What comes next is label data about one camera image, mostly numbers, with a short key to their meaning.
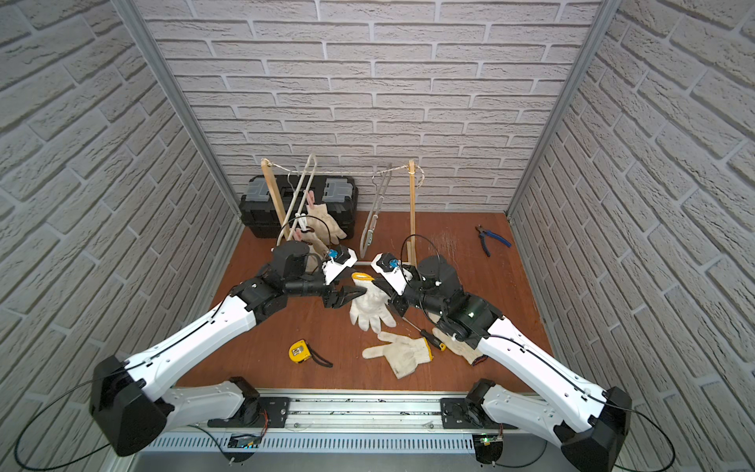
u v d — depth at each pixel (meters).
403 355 0.83
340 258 0.60
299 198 0.77
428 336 0.85
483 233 1.13
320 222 0.94
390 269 0.55
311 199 0.87
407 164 0.69
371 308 0.73
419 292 0.57
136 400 0.38
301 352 0.81
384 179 1.13
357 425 0.73
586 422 0.38
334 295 0.63
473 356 0.83
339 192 1.03
